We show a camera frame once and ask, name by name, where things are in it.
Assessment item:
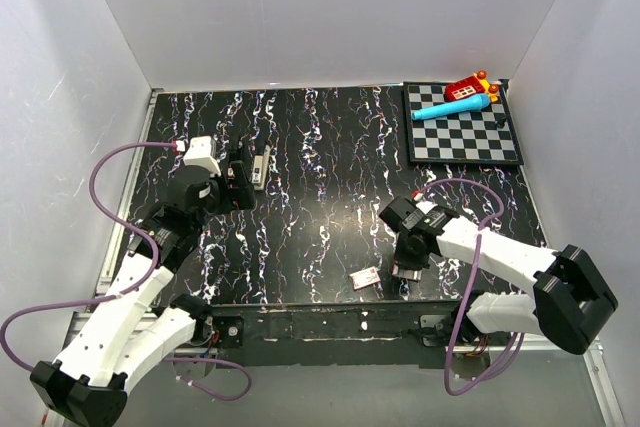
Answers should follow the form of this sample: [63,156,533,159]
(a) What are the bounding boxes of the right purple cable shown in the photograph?
[412,177,526,397]

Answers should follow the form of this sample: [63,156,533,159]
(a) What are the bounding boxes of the checkered chess board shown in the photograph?
[402,81,523,166]

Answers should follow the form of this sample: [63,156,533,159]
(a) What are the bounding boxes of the red toy block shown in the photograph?
[444,70,500,102]

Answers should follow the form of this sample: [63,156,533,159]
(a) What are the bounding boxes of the red white staple box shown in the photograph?
[349,267,380,290]

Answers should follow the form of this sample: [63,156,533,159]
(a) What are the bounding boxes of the black chess pawn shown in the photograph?
[495,117,507,129]

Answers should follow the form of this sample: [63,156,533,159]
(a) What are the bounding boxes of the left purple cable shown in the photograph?
[0,141,253,402]

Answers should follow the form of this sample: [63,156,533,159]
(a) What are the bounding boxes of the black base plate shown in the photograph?
[171,294,458,369]

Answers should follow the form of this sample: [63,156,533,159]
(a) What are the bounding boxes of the blue toy marker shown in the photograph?
[411,93,491,121]

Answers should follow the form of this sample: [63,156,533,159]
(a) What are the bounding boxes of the purple cable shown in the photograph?
[0,141,253,402]
[412,177,526,397]

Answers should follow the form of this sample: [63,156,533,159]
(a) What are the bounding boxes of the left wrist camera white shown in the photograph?
[183,136,221,177]

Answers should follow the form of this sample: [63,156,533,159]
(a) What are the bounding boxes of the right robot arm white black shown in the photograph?
[379,197,618,355]

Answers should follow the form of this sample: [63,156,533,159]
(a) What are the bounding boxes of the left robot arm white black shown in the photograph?
[30,136,255,426]

